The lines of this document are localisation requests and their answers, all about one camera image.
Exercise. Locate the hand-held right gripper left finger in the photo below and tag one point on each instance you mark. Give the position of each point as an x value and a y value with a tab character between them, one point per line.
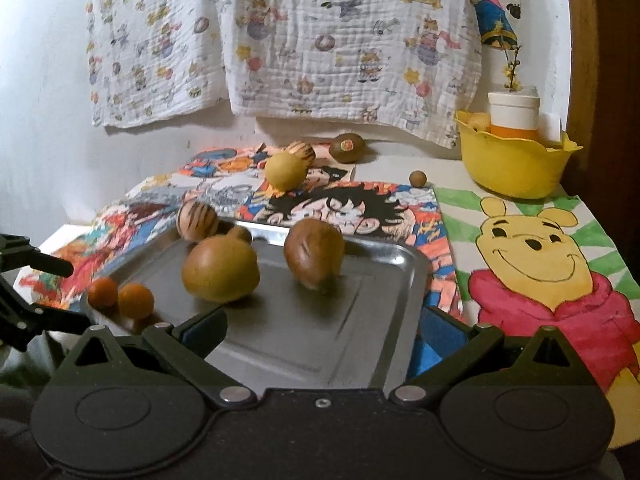
200	332

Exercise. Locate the striped round fruit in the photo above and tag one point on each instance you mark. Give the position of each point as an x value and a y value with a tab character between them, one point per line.
302	151
196	220

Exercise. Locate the small orange tangerine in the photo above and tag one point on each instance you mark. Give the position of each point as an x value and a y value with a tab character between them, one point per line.
136	301
102	293

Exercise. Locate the dark avocado with sticker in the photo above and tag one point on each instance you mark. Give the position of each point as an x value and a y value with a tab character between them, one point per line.
346	148

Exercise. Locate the brown oval fruit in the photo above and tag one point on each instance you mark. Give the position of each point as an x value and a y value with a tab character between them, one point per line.
314	255

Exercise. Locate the colourful cartoon table cover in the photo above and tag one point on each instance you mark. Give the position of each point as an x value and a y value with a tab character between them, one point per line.
130	217

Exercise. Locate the green-brown pear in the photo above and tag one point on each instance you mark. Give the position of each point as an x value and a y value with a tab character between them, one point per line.
220	270

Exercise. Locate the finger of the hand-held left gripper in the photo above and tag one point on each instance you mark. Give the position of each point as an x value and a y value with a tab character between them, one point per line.
35	320
30	255

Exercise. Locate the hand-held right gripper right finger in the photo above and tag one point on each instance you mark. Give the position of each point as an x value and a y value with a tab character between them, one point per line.
445	332

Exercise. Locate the printed blanket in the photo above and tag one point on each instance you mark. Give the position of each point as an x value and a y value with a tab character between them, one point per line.
300	35

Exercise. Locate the wooden headboard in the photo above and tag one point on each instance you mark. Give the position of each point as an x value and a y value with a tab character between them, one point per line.
605	60

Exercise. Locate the dry flower twig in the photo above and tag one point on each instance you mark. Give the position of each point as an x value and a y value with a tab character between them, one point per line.
512	70

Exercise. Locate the yellow fruit piece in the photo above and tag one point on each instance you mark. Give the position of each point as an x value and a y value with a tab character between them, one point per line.
477	121

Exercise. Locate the small brown round fruit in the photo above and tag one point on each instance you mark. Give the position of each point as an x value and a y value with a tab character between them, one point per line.
241	234
417	178

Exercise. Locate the white and orange jar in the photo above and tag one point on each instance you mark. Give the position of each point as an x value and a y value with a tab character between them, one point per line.
512	112

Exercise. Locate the yellow plastic bowl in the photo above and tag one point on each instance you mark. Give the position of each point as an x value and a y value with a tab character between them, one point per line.
515	165

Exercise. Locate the yellow round fruit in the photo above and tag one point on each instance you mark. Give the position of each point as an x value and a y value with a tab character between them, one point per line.
285	171

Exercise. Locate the yellow bear drawing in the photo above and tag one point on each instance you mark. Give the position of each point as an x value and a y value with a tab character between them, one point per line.
530	260

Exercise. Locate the metal tray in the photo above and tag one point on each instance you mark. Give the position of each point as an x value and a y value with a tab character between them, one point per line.
310	330

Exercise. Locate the wall poster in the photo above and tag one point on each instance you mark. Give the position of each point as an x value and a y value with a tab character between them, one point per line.
495	5

